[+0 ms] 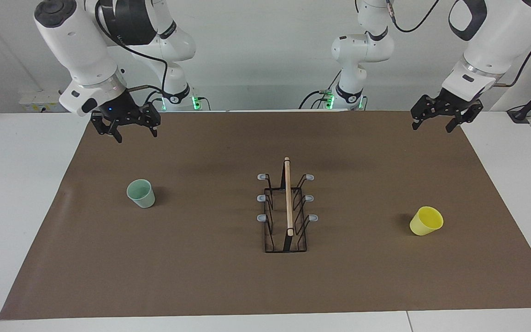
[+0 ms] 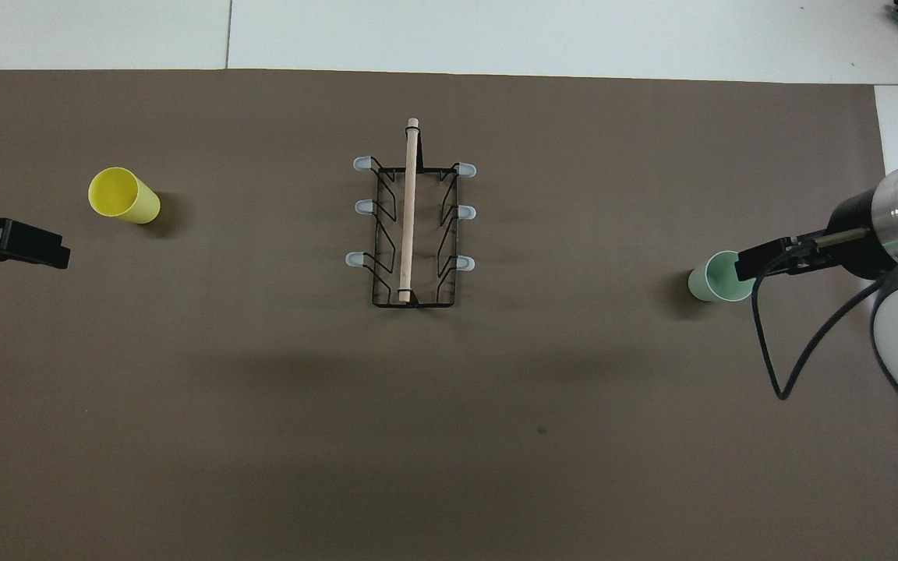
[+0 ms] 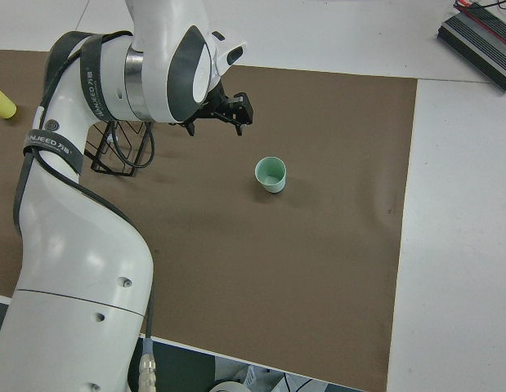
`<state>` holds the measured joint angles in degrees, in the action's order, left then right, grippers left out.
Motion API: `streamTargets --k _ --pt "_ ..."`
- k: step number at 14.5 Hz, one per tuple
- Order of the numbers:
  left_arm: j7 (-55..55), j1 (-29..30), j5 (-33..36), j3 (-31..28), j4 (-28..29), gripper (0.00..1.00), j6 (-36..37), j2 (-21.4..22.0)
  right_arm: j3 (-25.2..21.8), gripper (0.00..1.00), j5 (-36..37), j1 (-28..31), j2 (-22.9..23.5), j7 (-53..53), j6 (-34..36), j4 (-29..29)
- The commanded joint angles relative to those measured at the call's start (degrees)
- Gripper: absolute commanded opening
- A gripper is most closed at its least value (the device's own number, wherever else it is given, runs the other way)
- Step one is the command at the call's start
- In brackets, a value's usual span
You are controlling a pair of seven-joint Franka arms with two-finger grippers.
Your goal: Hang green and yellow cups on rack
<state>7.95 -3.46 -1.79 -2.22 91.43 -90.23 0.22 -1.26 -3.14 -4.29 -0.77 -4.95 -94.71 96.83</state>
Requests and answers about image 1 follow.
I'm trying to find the white power strip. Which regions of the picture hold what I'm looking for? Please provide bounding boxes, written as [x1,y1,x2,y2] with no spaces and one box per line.
[19,90,65,113]

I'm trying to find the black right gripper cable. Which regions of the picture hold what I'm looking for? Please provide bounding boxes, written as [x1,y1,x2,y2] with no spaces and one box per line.
[94,0,170,100]

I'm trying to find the brown table mat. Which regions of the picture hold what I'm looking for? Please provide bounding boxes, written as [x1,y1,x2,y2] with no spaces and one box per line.
[0,110,531,320]

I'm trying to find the black left base cables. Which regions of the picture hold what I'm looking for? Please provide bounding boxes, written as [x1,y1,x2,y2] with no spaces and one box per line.
[299,69,342,110]

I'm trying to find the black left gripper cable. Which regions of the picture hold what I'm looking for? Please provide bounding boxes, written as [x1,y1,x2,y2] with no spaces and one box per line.
[385,0,531,88]

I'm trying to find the yellow plastic cup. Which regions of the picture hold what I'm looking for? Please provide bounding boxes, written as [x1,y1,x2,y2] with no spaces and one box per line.
[409,206,444,237]

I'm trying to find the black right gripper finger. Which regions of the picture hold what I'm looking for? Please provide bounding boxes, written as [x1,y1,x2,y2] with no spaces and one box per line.
[139,104,161,138]
[91,115,124,144]

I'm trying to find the light green plastic cup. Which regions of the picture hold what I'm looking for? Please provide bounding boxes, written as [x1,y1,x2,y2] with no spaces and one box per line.
[126,179,156,209]

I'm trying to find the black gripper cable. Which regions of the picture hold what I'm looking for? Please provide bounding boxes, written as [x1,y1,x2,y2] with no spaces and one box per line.
[94,0,170,100]
[385,0,531,88]

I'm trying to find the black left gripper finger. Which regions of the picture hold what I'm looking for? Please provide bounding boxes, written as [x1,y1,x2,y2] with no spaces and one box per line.
[446,100,484,134]
[410,95,438,131]

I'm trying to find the black wire cup rack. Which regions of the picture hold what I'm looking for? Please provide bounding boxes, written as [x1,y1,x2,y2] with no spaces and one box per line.
[257,157,319,254]

